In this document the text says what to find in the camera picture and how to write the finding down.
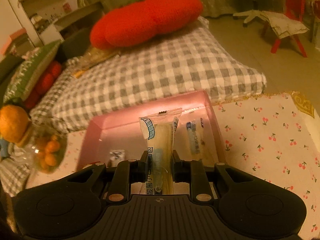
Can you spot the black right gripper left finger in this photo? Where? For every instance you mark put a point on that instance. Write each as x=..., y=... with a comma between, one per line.
x=127, y=172

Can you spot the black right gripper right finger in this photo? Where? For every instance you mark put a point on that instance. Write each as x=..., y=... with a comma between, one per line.
x=193, y=173

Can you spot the white blue snack bar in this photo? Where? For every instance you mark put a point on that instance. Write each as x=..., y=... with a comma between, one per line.
x=195, y=136
x=159, y=132

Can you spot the silver wrapped chocolate candy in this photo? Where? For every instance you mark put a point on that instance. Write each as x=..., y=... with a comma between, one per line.
x=116, y=156

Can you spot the silver pink snack box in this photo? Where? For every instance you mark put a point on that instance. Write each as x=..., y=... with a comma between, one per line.
x=185, y=123

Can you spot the cherry print tablecloth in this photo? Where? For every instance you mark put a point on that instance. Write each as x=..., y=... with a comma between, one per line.
x=273, y=137

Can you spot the glass jar with kumquats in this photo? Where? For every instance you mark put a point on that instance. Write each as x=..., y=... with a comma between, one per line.
x=43, y=147

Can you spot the grey checkered blanket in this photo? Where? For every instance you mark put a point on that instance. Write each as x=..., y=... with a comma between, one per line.
x=184, y=61

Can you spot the yellow plastic wrapper on blanket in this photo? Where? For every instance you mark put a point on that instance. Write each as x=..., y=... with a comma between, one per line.
x=92, y=57

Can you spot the small red knitted cushion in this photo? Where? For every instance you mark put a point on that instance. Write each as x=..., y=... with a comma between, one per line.
x=44, y=84

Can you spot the large orange fruit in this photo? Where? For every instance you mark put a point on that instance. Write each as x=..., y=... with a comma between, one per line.
x=14, y=123

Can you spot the green snowflake pillow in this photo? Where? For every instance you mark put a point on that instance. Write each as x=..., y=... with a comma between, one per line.
x=29, y=71

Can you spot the red tomato cushion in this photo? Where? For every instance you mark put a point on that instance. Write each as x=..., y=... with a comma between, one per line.
x=138, y=22

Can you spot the newspaper on chair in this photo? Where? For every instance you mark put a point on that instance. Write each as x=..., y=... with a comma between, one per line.
x=282, y=25

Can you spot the red plastic chair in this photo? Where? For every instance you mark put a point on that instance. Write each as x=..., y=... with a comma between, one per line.
x=294, y=9

